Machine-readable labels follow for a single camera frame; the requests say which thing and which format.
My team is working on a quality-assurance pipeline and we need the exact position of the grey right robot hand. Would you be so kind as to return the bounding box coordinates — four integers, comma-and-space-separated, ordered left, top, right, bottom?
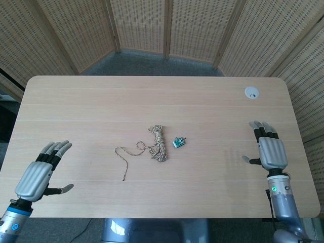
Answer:
242, 120, 289, 172

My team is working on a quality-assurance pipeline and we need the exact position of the black arm cable with plug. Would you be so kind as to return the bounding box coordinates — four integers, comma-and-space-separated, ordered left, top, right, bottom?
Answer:
265, 189, 278, 228

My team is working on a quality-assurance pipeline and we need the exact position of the woven wooden folding screen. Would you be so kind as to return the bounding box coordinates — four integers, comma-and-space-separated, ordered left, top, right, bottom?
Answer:
0, 0, 324, 217

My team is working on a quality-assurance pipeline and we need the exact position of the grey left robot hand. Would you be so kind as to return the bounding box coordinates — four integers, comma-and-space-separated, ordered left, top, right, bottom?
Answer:
14, 140, 74, 203

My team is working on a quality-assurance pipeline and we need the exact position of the white round cable grommet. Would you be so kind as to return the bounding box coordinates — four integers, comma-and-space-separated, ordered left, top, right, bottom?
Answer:
244, 86, 260, 100

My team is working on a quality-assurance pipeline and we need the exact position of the small green toy object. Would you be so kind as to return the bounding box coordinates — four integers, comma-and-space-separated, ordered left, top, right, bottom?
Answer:
172, 136, 187, 148

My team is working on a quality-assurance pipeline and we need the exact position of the dark furniture piece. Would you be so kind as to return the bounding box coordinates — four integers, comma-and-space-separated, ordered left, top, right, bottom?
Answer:
0, 67, 22, 142

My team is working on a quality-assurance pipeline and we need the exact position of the beige speckled rope bundle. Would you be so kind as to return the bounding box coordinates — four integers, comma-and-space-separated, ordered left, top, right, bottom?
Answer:
114, 124, 169, 182

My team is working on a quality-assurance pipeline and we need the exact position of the thin black floor cable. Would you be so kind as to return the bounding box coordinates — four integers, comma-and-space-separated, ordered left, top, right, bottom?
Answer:
75, 218, 93, 243

